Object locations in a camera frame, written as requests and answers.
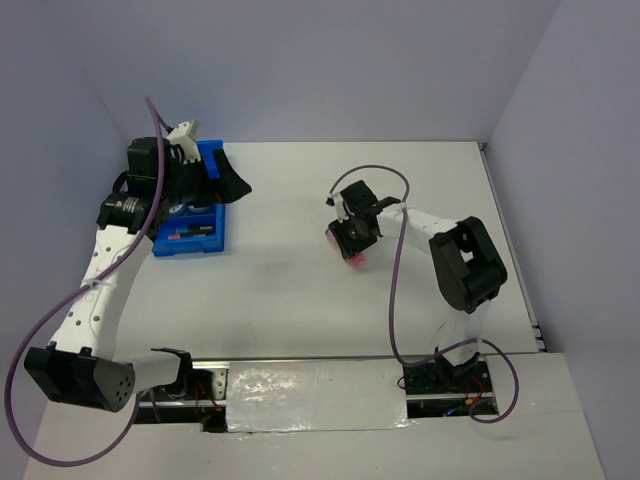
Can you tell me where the blue slime jar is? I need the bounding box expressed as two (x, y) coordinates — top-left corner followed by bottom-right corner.
(188, 205), (212, 215)
(169, 203), (188, 217)

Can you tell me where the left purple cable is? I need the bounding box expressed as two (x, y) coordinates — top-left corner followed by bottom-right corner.
(3, 97), (174, 467)

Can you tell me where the pink cap highlighter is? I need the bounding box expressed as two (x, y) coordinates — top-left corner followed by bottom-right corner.
(167, 232), (210, 240)

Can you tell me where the pink cap bottle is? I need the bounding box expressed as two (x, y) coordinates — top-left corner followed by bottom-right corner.
(325, 226), (366, 269)

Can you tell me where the silver foil plate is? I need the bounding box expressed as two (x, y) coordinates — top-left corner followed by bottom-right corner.
(226, 360), (411, 433)

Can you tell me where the blue plastic divided tray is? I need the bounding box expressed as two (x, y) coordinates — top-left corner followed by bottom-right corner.
(152, 139), (232, 257)

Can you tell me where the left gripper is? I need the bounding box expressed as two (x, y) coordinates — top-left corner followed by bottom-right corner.
(159, 148), (251, 209)

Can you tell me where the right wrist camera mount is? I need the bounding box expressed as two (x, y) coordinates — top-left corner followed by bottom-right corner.
(326, 192), (354, 223)

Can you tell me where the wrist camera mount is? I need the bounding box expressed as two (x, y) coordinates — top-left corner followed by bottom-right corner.
(167, 120), (201, 164)
(326, 192), (354, 223)

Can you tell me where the purple cable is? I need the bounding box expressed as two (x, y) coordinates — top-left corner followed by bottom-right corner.
(329, 164), (520, 425)
(3, 97), (174, 467)

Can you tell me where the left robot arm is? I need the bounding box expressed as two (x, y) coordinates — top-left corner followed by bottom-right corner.
(24, 137), (252, 412)

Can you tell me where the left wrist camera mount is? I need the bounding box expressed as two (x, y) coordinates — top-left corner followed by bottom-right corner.
(167, 120), (201, 164)

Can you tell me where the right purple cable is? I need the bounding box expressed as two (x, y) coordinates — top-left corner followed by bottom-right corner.
(329, 164), (520, 425)

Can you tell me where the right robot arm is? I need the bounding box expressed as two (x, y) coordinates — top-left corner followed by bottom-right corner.
(326, 180), (508, 391)

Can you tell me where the blue cap highlighter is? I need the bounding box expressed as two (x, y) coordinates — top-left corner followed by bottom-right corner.
(175, 225), (216, 236)

